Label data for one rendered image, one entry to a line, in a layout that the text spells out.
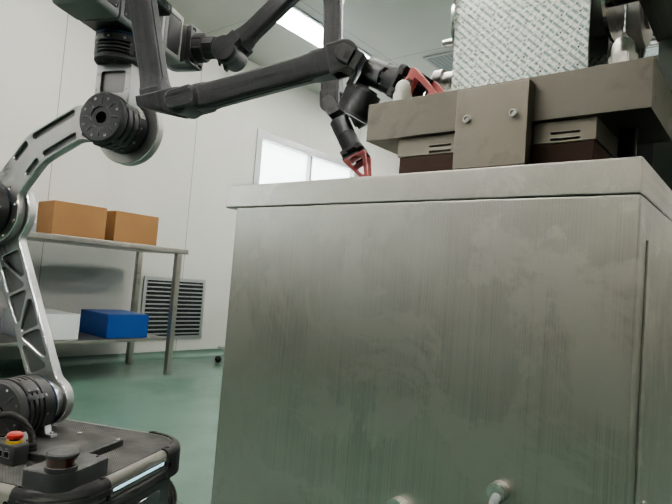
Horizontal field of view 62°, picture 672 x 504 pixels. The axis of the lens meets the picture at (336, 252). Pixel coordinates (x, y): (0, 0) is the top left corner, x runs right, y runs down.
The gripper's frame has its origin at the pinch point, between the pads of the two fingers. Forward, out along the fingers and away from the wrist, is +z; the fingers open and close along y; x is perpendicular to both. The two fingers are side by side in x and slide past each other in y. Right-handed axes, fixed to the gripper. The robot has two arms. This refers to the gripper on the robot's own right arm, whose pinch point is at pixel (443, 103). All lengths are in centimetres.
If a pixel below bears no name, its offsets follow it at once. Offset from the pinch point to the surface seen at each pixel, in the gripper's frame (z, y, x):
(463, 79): 1.4, -0.1, 5.3
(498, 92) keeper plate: 21.2, 21.7, 2.6
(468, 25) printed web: -3.1, -0.2, 14.2
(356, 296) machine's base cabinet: 19.2, 25.9, -30.5
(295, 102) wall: -380, -325, -37
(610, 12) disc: 17.8, -4.1, 23.6
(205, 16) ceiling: -360, -178, -2
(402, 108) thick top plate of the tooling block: 6.8, 19.7, -4.4
